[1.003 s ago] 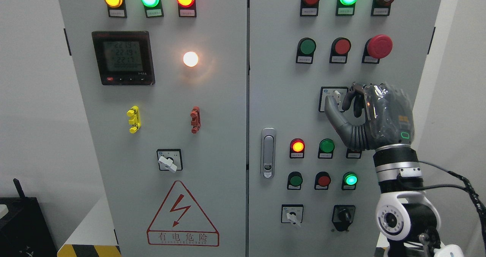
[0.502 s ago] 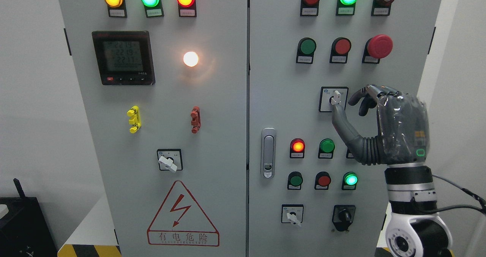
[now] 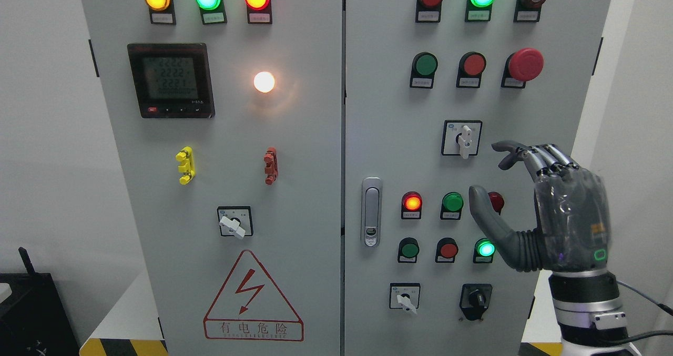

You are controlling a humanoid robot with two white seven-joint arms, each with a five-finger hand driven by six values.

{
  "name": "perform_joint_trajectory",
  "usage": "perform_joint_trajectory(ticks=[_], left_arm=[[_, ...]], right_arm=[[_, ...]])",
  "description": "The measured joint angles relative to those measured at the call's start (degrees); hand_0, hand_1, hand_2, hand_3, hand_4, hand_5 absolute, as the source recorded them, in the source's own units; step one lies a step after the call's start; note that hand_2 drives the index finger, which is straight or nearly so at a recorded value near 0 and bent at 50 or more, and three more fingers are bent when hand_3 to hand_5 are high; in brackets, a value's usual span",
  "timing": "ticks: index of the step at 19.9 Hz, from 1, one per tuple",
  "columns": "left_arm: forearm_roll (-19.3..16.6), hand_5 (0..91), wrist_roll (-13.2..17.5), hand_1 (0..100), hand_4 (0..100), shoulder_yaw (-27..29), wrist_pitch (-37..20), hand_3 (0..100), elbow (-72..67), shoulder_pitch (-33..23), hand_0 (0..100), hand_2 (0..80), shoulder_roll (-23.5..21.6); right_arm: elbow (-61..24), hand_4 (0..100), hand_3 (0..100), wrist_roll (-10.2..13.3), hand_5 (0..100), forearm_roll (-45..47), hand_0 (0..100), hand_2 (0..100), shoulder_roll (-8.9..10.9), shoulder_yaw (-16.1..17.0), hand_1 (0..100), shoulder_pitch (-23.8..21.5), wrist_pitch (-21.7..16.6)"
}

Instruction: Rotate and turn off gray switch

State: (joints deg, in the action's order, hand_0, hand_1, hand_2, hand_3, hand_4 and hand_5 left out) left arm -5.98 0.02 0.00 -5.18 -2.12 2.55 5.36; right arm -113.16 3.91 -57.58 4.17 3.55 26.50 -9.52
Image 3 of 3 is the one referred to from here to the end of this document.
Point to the gray robotic right hand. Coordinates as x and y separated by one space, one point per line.
573 226

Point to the gray rotary switch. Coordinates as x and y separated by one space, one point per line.
461 138
405 296

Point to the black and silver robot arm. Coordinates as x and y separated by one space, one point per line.
588 311

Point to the lit green button lower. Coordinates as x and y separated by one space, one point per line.
484 251

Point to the green indicator middle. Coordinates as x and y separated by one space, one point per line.
451 206

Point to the red push button lower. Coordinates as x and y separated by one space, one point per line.
446 251

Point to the red push button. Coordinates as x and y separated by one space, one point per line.
446 251
470 69

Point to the red emergency stop button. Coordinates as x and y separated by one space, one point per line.
522 66

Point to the lit red indicator middle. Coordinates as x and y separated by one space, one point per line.
411 205

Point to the green push button lower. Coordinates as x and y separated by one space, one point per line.
407 251

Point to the green push button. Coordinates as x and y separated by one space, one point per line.
424 66
407 251

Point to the red push button upper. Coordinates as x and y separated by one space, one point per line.
470 69

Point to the green push button upper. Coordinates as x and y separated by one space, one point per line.
424 66

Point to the dark red buzzer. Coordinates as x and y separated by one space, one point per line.
528 11

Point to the green lit indicator top right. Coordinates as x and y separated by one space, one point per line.
478 10

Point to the red indicator light top right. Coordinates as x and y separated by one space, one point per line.
428 11

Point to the gray electrical cabinet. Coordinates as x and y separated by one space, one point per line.
342 111

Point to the white glowing indicator lamp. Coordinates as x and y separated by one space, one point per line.
264 82

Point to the red electrical danger sign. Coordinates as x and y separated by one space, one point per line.
249 306

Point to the red-orange indicator light top left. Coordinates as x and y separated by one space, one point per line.
259 11

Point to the green indicator light top left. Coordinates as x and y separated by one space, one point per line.
212 11

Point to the black digital power meter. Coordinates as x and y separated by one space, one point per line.
172 80

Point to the yellow indicator light top left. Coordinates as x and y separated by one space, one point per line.
161 11

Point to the black device with antenna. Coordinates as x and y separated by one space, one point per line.
33 319

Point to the black selector knob switch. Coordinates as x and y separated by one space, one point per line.
475 300

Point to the silver door latch handle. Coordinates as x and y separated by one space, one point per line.
371 197

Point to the red toggle handle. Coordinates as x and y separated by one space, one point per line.
271 165

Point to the gray rotary switch left door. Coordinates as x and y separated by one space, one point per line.
235 221

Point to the yellow toggle handle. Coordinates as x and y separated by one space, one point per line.
185 159

